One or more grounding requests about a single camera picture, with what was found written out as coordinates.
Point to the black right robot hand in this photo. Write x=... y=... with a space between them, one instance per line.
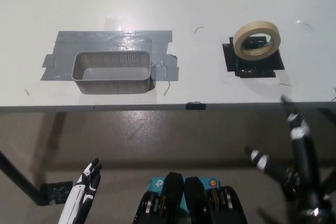
x=304 y=161

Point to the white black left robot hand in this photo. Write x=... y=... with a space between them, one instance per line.
x=78 y=192

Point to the beige masking tape roll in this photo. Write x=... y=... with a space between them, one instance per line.
x=239 y=41

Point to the black robot body with teal top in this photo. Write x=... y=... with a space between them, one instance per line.
x=168 y=203

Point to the black tape square patch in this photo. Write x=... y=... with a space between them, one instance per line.
x=262 y=69

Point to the small grey mesh container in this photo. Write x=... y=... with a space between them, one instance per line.
x=113 y=87

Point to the black diagonal table leg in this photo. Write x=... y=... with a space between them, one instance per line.
x=18 y=175

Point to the grey duct tape patch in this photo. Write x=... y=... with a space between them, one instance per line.
x=105 y=37

